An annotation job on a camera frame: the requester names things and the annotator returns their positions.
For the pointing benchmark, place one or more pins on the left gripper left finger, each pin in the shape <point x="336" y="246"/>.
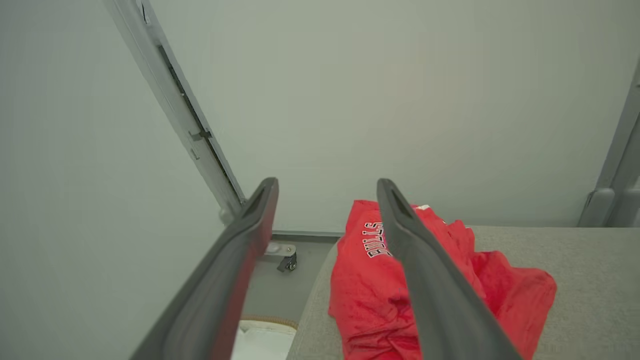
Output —
<point x="215" y="300"/>

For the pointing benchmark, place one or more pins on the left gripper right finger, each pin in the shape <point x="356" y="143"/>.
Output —
<point x="440" y="300"/>

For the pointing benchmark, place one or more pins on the red basketball jersey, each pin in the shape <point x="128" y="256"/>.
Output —
<point x="360" y="300"/>

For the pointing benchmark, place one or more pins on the white bag with tan trim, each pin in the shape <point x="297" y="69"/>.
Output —
<point x="260" y="342"/>

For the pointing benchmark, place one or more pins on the grey partition post with feet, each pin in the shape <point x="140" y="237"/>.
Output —
<point x="625" y="165"/>

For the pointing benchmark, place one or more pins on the grey partition bottom rail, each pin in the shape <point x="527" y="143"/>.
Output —
<point x="305" y="234"/>

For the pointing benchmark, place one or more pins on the black caster with metal bracket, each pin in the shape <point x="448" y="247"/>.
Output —
<point x="287" y="261"/>

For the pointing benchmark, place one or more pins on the grey partition corner post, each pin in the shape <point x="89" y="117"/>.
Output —
<point x="150" y="55"/>

